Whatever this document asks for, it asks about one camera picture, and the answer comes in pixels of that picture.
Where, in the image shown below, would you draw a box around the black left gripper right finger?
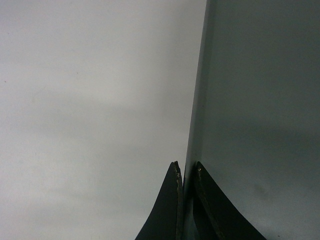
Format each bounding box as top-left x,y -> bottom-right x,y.
193,161 -> 265,240

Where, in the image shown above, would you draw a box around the grey silver serving tray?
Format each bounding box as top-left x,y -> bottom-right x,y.
183,0 -> 320,240

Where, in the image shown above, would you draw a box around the white checkout counter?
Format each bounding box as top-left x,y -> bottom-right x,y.
0,0 -> 206,240

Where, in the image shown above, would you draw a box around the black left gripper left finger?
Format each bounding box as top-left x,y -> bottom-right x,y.
136,161 -> 184,240

